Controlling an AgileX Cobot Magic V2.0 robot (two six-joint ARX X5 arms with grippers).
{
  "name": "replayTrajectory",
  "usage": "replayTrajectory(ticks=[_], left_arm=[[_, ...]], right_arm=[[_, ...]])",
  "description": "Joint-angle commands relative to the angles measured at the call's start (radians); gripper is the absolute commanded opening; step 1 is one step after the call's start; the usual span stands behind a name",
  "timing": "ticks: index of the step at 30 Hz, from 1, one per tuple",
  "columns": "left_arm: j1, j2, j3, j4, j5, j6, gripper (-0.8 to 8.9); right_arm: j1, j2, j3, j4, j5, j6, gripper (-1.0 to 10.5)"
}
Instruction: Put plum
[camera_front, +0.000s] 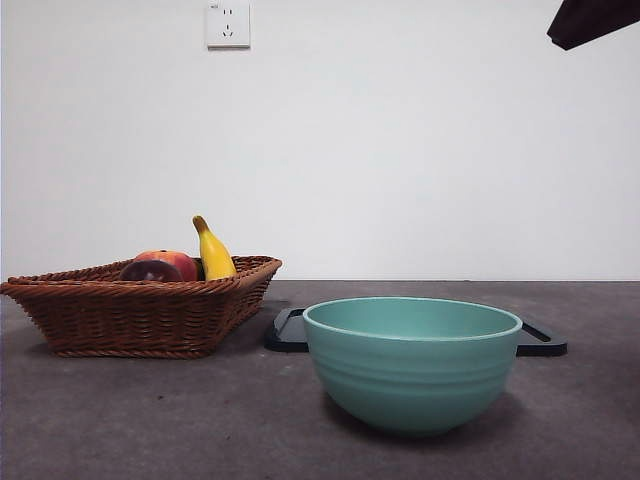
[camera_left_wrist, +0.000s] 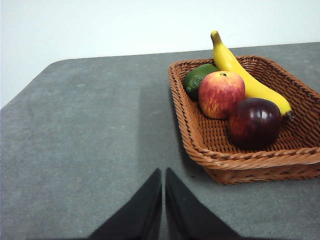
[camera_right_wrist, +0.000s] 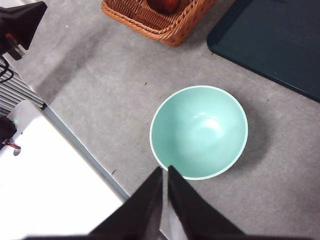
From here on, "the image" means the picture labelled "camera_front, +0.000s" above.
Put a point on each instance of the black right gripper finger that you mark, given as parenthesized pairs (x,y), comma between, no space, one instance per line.
(590,20)

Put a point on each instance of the teal ceramic bowl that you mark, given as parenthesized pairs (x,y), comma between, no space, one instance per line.
(410,385)

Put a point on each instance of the dark red plum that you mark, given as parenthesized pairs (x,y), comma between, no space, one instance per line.
(150,272)

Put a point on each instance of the dark green rectangular tray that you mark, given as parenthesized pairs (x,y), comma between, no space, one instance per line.
(545,345)

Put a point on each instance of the yellow banana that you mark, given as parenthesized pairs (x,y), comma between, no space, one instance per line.
(216,255)

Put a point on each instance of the red yellow apple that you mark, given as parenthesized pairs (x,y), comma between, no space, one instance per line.
(184,264)

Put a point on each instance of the brown wicker basket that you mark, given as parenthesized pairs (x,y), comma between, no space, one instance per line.
(135,320)

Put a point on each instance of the white wall socket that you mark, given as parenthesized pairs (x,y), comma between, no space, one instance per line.
(228,30)

